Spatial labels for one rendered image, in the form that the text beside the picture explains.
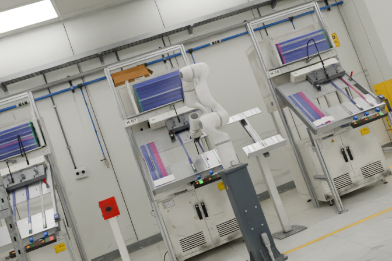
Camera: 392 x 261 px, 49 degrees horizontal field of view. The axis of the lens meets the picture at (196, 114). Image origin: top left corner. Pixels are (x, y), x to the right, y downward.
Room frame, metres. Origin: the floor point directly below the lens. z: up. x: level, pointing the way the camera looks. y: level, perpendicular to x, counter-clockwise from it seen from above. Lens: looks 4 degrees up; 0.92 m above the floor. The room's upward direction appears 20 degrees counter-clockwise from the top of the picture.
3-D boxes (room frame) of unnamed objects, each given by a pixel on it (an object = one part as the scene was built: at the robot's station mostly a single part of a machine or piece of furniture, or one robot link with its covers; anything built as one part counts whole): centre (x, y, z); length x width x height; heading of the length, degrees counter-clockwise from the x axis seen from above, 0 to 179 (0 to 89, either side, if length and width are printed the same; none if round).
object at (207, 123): (3.09, -0.08, 1.00); 0.19 x 0.12 x 0.24; 114
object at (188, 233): (4.12, 0.30, 0.31); 0.70 x 0.65 x 0.62; 100
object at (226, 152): (3.10, -0.11, 0.79); 0.19 x 0.19 x 0.18
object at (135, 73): (4.28, 0.38, 1.82); 0.68 x 0.30 x 0.20; 100
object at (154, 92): (4.01, 0.22, 1.52); 0.51 x 0.13 x 0.27; 100
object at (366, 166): (4.20, -1.18, 0.65); 1.01 x 0.73 x 1.29; 10
